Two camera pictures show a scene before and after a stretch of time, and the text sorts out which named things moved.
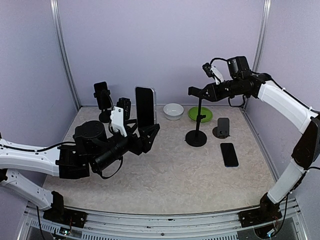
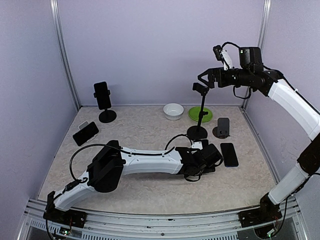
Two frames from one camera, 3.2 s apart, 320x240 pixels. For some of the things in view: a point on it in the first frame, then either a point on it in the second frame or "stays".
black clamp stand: x=105 y=115 stays
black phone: x=103 y=99 stays
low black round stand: x=222 y=131 stays
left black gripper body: x=109 y=156 -> x=207 y=170
